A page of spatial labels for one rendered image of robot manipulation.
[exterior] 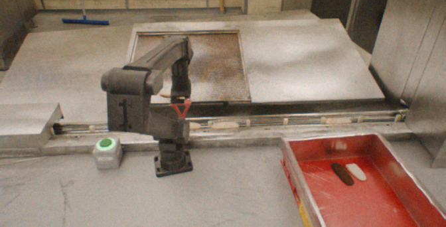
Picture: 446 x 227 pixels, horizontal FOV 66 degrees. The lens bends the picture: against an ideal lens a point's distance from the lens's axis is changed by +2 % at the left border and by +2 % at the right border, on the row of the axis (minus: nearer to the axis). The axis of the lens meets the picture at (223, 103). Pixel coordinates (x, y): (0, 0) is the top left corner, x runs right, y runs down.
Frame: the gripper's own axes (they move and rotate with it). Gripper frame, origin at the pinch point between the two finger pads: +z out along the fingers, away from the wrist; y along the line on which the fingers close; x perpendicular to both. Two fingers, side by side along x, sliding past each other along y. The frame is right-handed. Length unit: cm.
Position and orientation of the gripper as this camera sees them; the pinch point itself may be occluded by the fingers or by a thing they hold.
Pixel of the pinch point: (182, 109)
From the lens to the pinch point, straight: 118.7
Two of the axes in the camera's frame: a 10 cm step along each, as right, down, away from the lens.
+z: 0.0, 8.2, 5.7
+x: -10.0, 0.4, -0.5
